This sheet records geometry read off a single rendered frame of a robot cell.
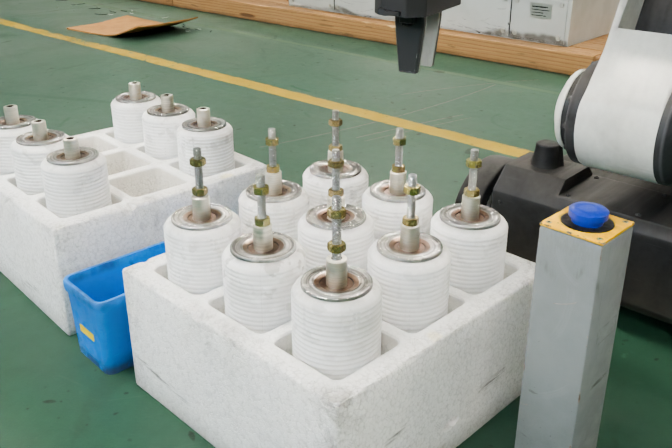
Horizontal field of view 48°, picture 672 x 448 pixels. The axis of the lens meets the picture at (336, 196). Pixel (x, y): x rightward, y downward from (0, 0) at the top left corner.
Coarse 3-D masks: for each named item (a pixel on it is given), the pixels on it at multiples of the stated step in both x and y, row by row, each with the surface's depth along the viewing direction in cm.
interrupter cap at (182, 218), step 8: (184, 208) 96; (216, 208) 96; (224, 208) 96; (176, 216) 94; (184, 216) 94; (192, 216) 94; (216, 216) 94; (224, 216) 94; (232, 216) 94; (176, 224) 91; (184, 224) 92; (192, 224) 91; (200, 224) 91; (208, 224) 92; (216, 224) 91; (224, 224) 92
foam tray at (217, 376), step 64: (512, 256) 100; (128, 320) 100; (192, 320) 87; (448, 320) 85; (512, 320) 93; (192, 384) 91; (256, 384) 81; (320, 384) 74; (384, 384) 76; (448, 384) 86; (512, 384) 98
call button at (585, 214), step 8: (576, 208) 77; (584, 208) 77; (592, 208) 77; (600, 208) 77; (576, 216) 76; (584, 216) 76; (592, 216) 75; (600, 216) 75; (608, 216) 76; (576, 224) 77; (584, 224) 76; (592, 224) 76; (600, 224) 76
